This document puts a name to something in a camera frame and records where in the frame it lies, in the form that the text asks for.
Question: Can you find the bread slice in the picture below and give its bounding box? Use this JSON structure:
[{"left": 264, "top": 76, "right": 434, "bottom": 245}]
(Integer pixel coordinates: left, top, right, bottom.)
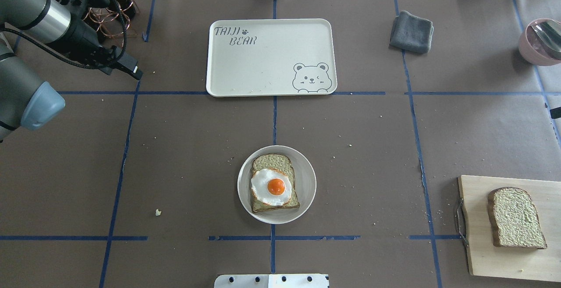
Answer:
[
  {"left": 250, "top": 153, "right": 300, "bottom": 213},
  {"left": 487, "top": 187, "right": 548, "bottom": 249}
]

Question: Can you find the white round plate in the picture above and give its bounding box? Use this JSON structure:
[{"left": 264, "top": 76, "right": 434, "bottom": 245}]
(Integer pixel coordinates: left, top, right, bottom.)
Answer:
[{"left": 237, "top": 146, "right": 316, "bottom": 224}]

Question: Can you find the pink bowl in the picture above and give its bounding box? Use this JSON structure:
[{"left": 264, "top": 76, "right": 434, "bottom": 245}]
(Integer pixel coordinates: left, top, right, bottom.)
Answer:
[{"left": 518, "top": 18, "right": 561, "bottom": 66}]

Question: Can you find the wooden cutting board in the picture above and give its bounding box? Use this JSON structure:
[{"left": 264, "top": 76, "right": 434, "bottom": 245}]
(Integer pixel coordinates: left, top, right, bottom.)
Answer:
[{"left": 458, "top": 175, "right": 561, "bottom": 282}]

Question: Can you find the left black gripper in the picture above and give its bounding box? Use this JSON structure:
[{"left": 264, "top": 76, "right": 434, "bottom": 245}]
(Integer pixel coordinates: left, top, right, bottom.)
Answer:
[{"left": 50, "top": 0, "right": 143, "bottom": 81}]

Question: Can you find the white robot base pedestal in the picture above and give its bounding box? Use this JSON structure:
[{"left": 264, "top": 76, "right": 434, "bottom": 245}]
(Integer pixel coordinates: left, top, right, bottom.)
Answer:
[{"left": 214, "top": 273, "right": 330, "bottom": 288}]

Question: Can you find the copper wire bottle rack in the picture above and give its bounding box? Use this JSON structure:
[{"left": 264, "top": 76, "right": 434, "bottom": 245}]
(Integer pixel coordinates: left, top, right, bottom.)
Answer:
[{"left": 83, "top": 0, "right": 140, "bottom": 42}]

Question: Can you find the cream bear serving tray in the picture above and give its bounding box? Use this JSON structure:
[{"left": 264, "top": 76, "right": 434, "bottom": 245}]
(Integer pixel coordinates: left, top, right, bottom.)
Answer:
[{"left": 206, "top": 18, "right": 338, "bottom": 97}]

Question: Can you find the fried egg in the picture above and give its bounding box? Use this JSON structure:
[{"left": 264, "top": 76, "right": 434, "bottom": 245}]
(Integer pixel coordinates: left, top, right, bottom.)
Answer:
[{"left": 250, "top": 168, "right": 293, "bottom": 206}]

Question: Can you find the folded grey cloth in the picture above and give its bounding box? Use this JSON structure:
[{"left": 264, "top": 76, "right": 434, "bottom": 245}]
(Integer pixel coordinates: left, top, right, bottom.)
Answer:
[{"left": 389, "top": 10, "right": 433, "bottom": 54}]

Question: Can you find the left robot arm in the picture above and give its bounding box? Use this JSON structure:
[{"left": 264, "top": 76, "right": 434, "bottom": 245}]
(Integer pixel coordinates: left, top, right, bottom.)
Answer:
[{"left": 0, "top": 0, "right": 142, "bottom": 139}]

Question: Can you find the bread slice under egg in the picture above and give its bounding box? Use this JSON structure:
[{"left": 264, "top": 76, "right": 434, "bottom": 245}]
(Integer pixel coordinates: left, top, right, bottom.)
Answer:
[{"left": 250, "top": 153, "right": 300, "bottom": 213}]

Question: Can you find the metal scoop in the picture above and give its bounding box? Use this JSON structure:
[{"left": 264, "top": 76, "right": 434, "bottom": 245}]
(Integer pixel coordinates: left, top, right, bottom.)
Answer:
[{"left": 531, "top": 20, "right": 561, "bottom": 60}]

